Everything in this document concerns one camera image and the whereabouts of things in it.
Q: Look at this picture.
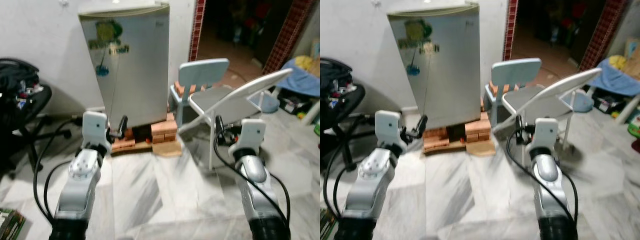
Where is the green fridge sticker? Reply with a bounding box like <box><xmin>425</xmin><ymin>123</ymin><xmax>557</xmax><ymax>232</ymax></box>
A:
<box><xmin>89</xmin><ymin>19</ymin><xmax>132</xmax><ymax>57</ymax></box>

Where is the silver mini fridge cabinet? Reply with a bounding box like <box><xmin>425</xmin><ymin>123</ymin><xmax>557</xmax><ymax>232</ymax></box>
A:
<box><xmin>387</xmin><ymin>1</ymin><xmax>485</xmax><ymax>132</ymax></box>
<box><xmin>78</xmin><ymin>2</ymin><xmax>171</xmax><ymax>130</ymax></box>

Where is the red brick pile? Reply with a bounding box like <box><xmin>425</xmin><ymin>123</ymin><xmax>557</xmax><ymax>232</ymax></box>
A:
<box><xmin>175</xmin><ymin>82</ymin><xmax>207</xmax><ymax>97</ymax></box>
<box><xmin>488</xmin><ymin>82</ymin><xmax>518</xmax><ymax>96</ymax></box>

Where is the yellow soft item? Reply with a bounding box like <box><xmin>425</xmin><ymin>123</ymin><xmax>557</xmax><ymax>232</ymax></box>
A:
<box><xmin>295</xmin><ymin>55</ymin><xmax>321</xmax><ymax>72</ymax></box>
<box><xmin>609</xmin><ymin>54</ymin><xmax>632</xmax><ymax>71</ymax></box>

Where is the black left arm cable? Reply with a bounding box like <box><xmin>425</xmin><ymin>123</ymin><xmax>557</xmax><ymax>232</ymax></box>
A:
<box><xmin>322</xmin><ymin>118</ymin><xmax>376</xmax><ymax>222</ymax></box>
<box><xmin>43</xmin><ymin>160</ymin><xmax>72</xmax><ymax>221</ymax></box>
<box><xmin>333</xmin><ymin>166</ymin><xmax>360</xmax><ymax>217</ymax></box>
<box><xmin>32</xmin><ymin>116</ymin><xmax>84</xmax><ymax>226</ymax></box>

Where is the red brick stack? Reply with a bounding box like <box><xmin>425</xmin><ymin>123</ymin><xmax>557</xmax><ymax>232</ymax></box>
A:
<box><xmin>464</xmin><ymin>112</ymin><xmax>493</xmax><ymax>145</ymax></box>
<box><xmin>150</xmin><ymin>112</ymin><xmax>179</xmax><ymax>146</ymax></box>
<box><xmin>110</xmin><ymin>128</ymin><xmax>137</xmax><ymax>152</ymax></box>
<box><xmin>423</xmin><ymin>127</ymin><xmax>450</xmax><ymax>152</ymax></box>

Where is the green printed box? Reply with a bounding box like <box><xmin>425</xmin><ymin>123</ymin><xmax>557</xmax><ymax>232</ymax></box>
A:
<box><xmin>320</xmin><ymin>209</ymin><xmax>337</xmax><ymax>240</ymax></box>
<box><xmin>0</xmin><ymin>208</ymin><xmax>27</xmax><ymax>240</ymax></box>

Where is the blue plastic basin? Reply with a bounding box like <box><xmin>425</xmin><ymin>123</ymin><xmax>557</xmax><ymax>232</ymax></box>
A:
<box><xmin>571</xmin><ymin>90</ymin><xmax>596</xmax><ymax>114</ymax></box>
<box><xmin>259</xmin><ymin>92</ymin><xmax>282</xmax><ymax>114</ymax></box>

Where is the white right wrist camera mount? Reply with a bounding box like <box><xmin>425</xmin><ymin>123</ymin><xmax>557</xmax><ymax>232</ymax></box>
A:
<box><xmin>530</xmin><ymin>118</ymin><xmax>559</xmax><ymax>151</ymax></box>
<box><xmin>235</xmin><ymin>119</ymin><xmax>267</xmax><ymax>151</ymax></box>

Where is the blue cloth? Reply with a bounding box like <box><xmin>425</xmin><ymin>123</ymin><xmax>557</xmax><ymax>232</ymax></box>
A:
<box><xmin>276</xmin><ymin>57</ymin><xmax>321</xmax><ymax>99</ymax></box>
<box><xmin>590</xmin><ymin>56</ymin><xmax>640</xmax><ymax>97</ymax></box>

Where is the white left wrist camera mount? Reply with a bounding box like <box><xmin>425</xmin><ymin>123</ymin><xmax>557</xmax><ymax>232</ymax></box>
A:
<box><xmin>375</xmin><ymin>110</ymin><xmax>404</xmax><ymax>151</ymax></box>
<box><xmin>81</xmin><ymin>111</ymin><xmax>111</xmax><ymax>151</ymax></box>

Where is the light blue plastic chair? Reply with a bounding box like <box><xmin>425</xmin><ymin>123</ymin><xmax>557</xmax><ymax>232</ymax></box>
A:
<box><xmin>169</xmin><ymin>58</ymin><xmax>231</xmax><ymax>127</ymax></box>
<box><xmin>483</xmin><ymin>57</ymin><xmax>543</xmax><ymax>127</ymax></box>

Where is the black bag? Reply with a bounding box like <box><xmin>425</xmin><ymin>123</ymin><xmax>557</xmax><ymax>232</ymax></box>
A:
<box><xmin>0</xmin><ymin>58</ymin><xmax>42</xmax><ymax>98</ymax></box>
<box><xmin>320</xmin><ymin>58</ymin><xmax>352</xmax><ymax>97</ymax></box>

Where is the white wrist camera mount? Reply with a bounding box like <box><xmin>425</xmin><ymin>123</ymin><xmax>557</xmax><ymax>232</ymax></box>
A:
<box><xmin>530</xmin><ymin>118</ymin><xmax>559</xmax><ymax>151</ymax></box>
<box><xmin>235</xmin><ymin>119</ymin><xmax>267</xmax><ymax>151</ymax></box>
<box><xmin>375</xmin><ymin>110</ymin><xmax>404</xmax><ymax>151</ymax></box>
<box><xmin>81</xmin><ymin>111</ymin><xmax>111</xmax><ymax>151</ymax></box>

